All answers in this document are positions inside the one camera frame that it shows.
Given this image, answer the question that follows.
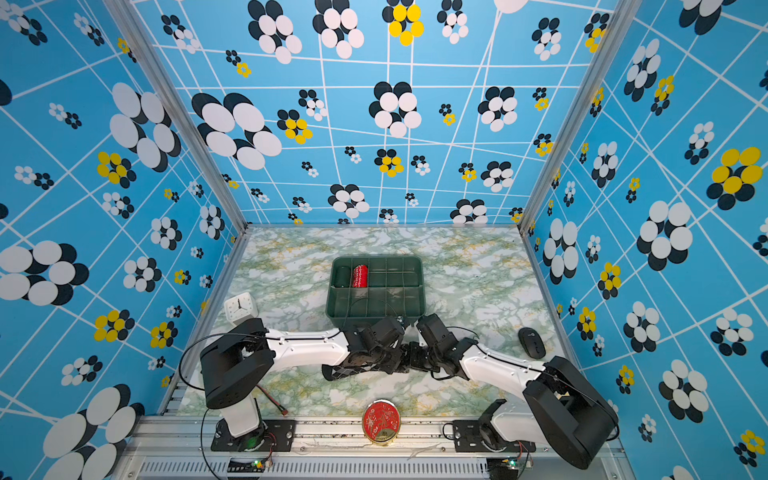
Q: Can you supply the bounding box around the dark green roll in tray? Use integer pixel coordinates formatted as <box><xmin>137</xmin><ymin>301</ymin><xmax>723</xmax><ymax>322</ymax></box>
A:
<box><xmin>334</xmin><ymin>266</ymin><xmax>352</xmax><ymax>288</ymax></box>

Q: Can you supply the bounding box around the aluminium front rail frame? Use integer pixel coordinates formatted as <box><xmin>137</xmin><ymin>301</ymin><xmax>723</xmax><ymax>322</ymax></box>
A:
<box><xmin>113</xmin><ymin>416</ymin><xmax>635</xmax><ymax>479</ymax></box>

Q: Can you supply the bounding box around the white square clock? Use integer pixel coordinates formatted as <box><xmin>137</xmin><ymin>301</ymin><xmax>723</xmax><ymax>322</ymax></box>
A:
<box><xmin>223</xmin><ymin>292</ymin><xmax>258</xmax><ymax>325</ymax></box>

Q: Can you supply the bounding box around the green compartment tray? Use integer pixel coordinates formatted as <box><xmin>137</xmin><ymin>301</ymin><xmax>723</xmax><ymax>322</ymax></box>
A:
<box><xmin>325</xmin><ymin>255</ymin><xmax>426</xmax><ymax>328</ymax></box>

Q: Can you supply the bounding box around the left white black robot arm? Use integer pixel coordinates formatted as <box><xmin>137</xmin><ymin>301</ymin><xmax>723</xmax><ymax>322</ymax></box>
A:
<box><xmin>200</xmin><ymin>318</ymin><xmax>404</xmax><ymax>438</ymax></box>

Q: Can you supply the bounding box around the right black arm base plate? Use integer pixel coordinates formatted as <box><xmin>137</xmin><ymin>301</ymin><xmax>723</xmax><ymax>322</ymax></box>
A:
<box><xmin>444</xmin><ymin>420</ymin><xmax>536</xmax><ymax>455</ymax></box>

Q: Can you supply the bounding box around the black computer mouse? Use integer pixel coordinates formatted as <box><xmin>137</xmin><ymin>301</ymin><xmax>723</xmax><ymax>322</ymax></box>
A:
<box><xmin>518</xmin><ymin>327</ymin><xmax>547</xmax><ymax>360</ymax></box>

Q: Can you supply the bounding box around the red soda can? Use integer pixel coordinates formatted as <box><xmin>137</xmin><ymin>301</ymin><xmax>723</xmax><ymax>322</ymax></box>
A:
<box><xmin>351</xmin><ymin>264</ymin><xmax>369</xmax><ymax>288</ymax></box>

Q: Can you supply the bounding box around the red black power cable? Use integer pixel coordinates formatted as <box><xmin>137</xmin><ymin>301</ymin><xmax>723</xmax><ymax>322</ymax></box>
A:
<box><xmin>256</xmin><ymin>385</ymin><xmax>289</xmax><ymax>416</ymax></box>

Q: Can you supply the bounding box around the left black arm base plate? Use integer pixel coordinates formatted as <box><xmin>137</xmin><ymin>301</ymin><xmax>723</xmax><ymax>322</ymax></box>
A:
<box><xmin>210</xmin><ymin>419</ymin><xmax>297</xmax><ymax>453</ymax></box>

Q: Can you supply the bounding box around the black grey argyle sock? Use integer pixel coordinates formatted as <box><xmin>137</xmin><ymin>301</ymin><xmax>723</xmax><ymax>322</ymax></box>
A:
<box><xmin>321</xmin><ymin>356</ymin><xmax>380</xmax><ymax>381</ymax></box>

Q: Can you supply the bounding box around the red round tin lid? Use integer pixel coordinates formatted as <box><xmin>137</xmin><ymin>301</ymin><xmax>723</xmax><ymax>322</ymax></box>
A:
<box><xmin>362</xmin><ymin>399</ymin><xmax>401</xmax><ymax>445</ymax></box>

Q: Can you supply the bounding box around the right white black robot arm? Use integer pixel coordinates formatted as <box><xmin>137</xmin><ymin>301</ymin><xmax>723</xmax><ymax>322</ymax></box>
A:
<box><xmin>416</xmin><ymin>314</ymin><xmax>620</xmax><ymax>470</ymax></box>

